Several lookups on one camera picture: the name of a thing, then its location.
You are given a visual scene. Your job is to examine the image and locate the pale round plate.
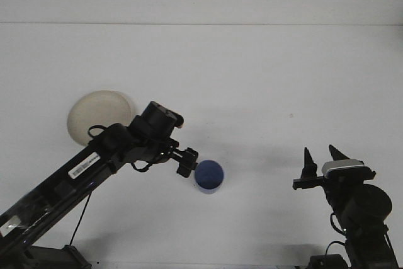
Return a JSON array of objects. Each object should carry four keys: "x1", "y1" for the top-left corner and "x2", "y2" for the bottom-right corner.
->
[{"x1": 67, "y1": 89, "x2": 139, "y2": 147}]

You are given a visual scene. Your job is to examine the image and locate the pale blue cup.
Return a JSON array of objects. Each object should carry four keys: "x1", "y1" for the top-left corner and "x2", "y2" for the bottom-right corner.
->
[{"x1": 193, "y1": 159, "x2": 225, "y2": 195}]

